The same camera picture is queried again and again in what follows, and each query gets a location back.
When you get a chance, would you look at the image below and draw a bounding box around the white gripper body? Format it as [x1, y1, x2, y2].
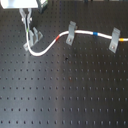
[1, 0, 38, 9]

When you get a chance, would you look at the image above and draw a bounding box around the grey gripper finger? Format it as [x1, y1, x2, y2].
[19, 8, 26, 24]
[27, 8, 32, 24]

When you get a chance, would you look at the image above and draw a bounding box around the white cable with coloured bands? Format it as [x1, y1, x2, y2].
[24, 21, 128, 57]

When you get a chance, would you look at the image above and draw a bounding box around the grey cable clip left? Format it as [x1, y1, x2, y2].
[23, 28, 43, 50]

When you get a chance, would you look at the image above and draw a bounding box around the grey cable clip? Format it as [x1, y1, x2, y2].
[23, 28, 43, 50]
[109, 28, 120, 53]
[66, 21, 77, 45]

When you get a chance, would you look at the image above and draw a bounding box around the grey cable clip middle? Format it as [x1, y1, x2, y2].
[66, 21, 77, 45]

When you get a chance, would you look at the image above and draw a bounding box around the grey cable clip right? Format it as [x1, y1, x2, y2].
[109, 28, 120, 53]

